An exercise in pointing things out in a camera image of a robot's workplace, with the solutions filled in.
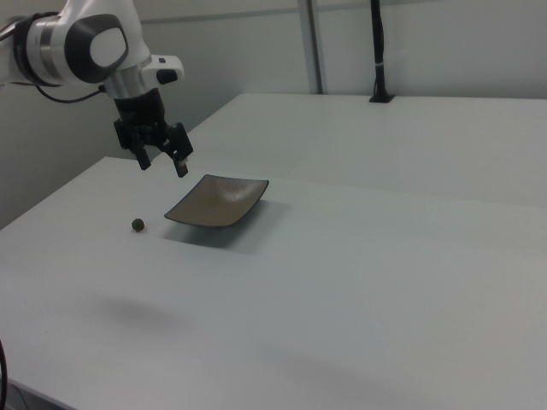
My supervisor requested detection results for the black camera stand pole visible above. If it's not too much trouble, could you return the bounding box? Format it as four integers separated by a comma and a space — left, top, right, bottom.
368, 0, 397, 104

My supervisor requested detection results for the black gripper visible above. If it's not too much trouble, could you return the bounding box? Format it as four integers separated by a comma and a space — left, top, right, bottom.
112, 88, 195, 179

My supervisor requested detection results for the grey metal partition post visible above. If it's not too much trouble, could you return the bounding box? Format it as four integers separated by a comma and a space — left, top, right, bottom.
305, 0, 325, 95

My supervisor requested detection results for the square brown ceramic plate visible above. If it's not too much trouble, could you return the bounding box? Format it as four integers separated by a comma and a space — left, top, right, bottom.
163, 173, 270, 230

